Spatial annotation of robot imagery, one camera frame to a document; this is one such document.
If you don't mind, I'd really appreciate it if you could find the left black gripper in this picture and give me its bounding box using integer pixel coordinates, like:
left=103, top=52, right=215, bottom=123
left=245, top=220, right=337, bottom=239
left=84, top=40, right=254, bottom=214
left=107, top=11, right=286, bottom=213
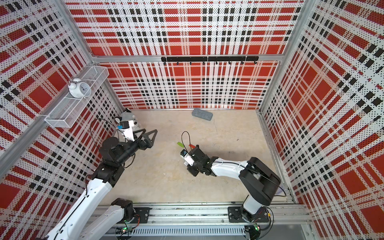
left=116, top=128, right=158, bottom=165

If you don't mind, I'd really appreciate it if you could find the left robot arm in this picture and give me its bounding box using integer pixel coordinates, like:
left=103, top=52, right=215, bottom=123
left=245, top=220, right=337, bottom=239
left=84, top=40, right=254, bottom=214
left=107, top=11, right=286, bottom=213
left=44, top=129, right=158, bottom=240

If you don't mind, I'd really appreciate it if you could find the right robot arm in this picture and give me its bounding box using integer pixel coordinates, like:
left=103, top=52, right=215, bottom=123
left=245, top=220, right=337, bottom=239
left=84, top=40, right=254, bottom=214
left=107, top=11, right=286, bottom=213
left=181, top=146, right=281, bottom=223

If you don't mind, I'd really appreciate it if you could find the husky plush toy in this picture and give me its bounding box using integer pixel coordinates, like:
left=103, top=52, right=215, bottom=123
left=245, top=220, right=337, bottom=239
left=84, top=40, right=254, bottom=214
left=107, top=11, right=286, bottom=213
left=115, top=108, right=138, bottom=129

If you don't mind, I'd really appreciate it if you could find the grey rectangular box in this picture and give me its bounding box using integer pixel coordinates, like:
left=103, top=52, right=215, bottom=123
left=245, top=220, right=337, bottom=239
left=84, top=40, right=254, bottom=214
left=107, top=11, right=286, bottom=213
left=192, top=109, right=213, bottom=121

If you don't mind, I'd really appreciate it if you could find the white alarm clock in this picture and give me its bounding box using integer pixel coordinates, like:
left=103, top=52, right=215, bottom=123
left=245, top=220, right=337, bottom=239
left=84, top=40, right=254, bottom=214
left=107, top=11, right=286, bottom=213
left=68, top=78, right=92, bottom=99

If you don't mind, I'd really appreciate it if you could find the lavender tray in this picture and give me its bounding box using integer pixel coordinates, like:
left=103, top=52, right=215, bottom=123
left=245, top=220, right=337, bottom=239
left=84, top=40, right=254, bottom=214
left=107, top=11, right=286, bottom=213
left=275, top=186, right=287, bottom=197

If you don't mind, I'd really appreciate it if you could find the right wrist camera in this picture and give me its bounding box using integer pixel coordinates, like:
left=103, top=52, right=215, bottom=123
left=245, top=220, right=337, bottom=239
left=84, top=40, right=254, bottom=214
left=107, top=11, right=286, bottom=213
left=181, top=149, right=194, bottom=167

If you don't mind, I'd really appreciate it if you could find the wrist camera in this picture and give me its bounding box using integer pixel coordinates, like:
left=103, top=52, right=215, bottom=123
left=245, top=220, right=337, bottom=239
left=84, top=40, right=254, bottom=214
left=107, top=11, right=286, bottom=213
left=118, top=120, right=135, bottom=141
left=181, top=149, right=194, bottom=167

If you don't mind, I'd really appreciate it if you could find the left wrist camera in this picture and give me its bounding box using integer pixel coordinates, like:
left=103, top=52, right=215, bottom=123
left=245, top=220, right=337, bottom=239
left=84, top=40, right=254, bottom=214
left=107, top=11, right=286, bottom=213
left=118, top=120, right=135, bottom=141

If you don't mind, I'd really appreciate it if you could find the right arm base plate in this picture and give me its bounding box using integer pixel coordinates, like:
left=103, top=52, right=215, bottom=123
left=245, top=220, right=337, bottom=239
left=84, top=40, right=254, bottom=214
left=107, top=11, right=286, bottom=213
left=228, top=207, right=270, bottom=223

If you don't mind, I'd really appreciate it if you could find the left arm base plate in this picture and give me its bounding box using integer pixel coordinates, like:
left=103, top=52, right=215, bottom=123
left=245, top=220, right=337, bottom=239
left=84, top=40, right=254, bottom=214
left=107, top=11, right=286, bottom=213
left=118, top=207, right=151, bottom=224

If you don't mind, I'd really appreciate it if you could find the white wire basket shelf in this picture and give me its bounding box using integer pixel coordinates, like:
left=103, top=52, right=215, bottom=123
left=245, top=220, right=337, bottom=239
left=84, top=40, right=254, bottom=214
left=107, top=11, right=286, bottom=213
left=45, top=66, right=109, bottom=128

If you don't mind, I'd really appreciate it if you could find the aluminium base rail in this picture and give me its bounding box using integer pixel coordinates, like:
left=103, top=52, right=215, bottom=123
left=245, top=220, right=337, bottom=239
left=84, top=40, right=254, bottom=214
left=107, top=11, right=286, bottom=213
left=64, top=203, right=313, bottom=227

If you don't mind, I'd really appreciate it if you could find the black hook rail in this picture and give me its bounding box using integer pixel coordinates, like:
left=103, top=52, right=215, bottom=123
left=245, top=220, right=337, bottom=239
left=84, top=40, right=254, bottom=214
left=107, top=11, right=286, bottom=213
left=161, top=56, right=259, bottom=63

